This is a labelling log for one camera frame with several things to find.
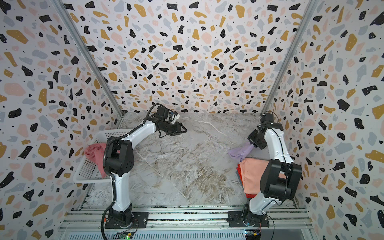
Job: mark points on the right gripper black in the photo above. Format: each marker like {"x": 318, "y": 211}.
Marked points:
{"x": 255, "y": 142}

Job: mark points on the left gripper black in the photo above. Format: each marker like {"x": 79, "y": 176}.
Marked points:
{"x": 176, "y": 129}

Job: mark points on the lilac purple t-shirt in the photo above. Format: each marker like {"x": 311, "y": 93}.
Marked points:
{"x": 240, "y": 153}

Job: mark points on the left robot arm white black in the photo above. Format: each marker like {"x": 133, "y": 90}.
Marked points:
{"x": 119, "y": 160}

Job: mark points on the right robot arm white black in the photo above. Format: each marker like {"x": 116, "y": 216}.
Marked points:
{"x": 280, "y": 179}

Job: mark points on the folded salmon pink t-shirt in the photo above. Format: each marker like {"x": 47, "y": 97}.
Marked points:
{"x": 251, "y": 171}

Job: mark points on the pink red t-shirt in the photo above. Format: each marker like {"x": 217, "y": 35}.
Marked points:
{"x": 95, "y": 154}

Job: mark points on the right green circuit board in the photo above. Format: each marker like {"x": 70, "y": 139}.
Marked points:
{"x": 253, "y": 235}

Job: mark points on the green circuit board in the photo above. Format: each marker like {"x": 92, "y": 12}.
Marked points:
{"x": 126, "y": 235}
{"x": 253, "y": 235}

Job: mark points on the white plastic laundry basket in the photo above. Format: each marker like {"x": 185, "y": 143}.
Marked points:
{"x": 88, "y": 172}

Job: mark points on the left green circuit board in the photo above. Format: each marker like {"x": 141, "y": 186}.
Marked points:
{"x": 126, "y": 235}

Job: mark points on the white perforated vent strip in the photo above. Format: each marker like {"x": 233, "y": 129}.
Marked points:
{"x": 186, "y": 235}

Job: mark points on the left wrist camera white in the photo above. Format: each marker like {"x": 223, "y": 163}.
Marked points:
{"x": 173, "y": 117}

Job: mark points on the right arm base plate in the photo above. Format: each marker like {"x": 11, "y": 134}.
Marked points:
{"x": 239, "y": 219}

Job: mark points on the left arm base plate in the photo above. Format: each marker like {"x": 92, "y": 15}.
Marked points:
{"x": 135, "y": 220}

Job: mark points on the aluminium mounting rail frame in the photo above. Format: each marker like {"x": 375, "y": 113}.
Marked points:
{"x": 286, "y": 222}

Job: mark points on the right corner aluminium post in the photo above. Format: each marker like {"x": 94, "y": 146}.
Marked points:
{"x": 291, "y": 51}

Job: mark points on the corner aluminium post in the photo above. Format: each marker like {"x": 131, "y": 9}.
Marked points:
{"x": 69, "y": 23}
{"x": 291, "y": 51}

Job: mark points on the left corner aluminium post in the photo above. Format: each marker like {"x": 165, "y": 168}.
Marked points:
{"x": 69, "y": 23}

